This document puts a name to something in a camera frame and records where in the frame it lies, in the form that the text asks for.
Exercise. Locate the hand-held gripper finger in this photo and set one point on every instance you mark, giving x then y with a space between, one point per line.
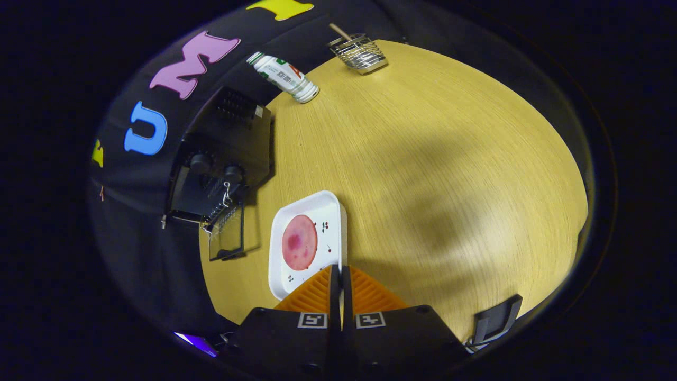
335 291
347 288

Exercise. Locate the pink ham slice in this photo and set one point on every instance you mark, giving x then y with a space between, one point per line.
299 243

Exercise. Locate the white square plate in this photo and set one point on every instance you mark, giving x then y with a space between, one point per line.
328 211

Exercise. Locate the black toaster oven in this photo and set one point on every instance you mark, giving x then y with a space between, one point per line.
232 137

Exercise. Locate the dark rectangular object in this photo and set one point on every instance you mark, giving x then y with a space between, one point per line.
497 317

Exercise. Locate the black backdrop cloth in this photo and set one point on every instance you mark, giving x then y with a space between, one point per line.
137 238

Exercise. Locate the white drink bottle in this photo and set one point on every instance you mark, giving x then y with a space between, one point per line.
283 76

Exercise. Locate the wooden stick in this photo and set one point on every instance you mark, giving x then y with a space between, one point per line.
338 32

